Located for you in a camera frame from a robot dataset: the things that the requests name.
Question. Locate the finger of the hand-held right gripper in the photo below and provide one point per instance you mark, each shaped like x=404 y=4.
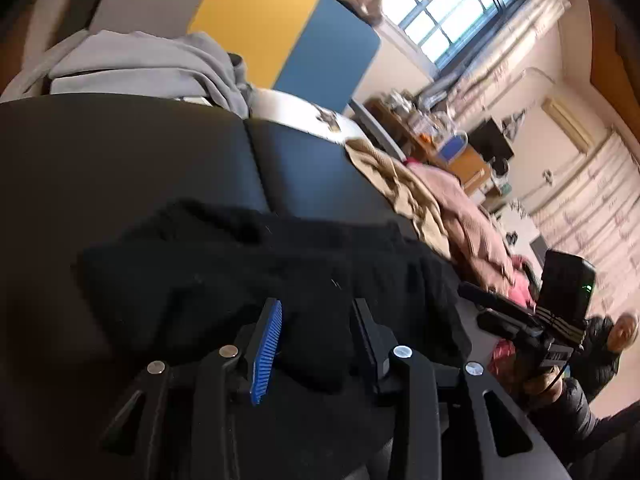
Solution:
x=495 y=302
x=505 y=327

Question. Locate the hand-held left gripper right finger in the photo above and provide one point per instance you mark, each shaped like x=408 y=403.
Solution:
x=372 y=350

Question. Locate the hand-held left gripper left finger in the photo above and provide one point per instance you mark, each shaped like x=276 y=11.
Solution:
x=267 y=355

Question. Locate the black sweater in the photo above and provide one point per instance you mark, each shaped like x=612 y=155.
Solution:
x=225 y=280

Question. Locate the pink garment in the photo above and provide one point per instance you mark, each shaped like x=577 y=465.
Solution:
x=465 y=220

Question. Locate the person's right forearm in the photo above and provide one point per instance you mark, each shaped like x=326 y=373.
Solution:
x=585 y=425

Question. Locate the person's right hand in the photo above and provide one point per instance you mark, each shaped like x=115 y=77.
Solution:
x=542 y=387

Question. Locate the red pink cloth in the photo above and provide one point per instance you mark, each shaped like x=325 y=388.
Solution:
x=522 y=285

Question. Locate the grey white box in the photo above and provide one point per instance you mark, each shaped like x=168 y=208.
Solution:
x=520 y=225

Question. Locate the person's black jacket torso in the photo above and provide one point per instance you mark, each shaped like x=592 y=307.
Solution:
x=600 y=355

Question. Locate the white patterned curtain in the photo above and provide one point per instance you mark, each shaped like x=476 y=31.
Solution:
x=590 y=210
x=500 y=60

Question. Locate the cluttered wooden desk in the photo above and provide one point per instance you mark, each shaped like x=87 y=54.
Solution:
x=470 y=165

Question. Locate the beige patterned cloth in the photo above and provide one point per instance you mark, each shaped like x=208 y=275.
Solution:
x=395 y=185

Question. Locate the blue chair back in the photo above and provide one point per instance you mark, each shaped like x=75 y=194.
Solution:
x=452 y=146

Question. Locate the black monitor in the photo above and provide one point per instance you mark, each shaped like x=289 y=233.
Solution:
x=492 y=139

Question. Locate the white printed cloth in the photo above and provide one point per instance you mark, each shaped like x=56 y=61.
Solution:
x=300 y=112

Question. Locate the window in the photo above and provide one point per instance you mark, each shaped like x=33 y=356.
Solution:
x=450 y=5

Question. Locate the grey hoodie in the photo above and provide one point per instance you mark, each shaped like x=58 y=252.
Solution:
x=150 y=65

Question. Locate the grey yellow blue headboard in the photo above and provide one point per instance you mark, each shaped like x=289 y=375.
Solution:
x=260 y=20

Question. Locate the wall air conditioner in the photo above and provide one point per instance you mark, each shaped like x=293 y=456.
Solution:
x=567 y=122

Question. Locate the grey bed rail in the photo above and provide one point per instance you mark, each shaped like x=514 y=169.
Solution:
x=375 y=127

